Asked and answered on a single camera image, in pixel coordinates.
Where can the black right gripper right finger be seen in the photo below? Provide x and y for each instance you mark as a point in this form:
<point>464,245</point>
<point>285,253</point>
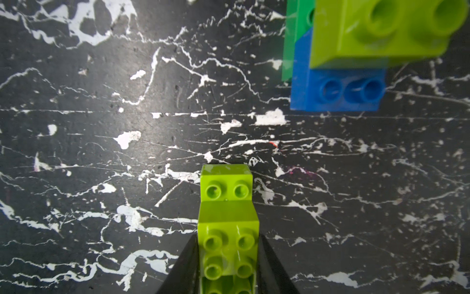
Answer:
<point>271,275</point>

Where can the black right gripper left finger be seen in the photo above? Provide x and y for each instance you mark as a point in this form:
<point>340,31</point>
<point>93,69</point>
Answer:
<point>184,276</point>

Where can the lime lego brick 2x3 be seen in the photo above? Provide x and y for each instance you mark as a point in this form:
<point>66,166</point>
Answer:
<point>228,234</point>

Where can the blue lego brick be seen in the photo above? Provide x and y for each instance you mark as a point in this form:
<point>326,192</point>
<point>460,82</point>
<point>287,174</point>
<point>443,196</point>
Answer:
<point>321,90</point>

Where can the dark green lego brick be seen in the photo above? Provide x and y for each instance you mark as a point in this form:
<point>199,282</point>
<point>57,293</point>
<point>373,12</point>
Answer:
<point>298,21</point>

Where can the lime lego brick 2x2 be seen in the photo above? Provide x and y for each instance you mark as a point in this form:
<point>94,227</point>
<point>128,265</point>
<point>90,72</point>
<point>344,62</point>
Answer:
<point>226,182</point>

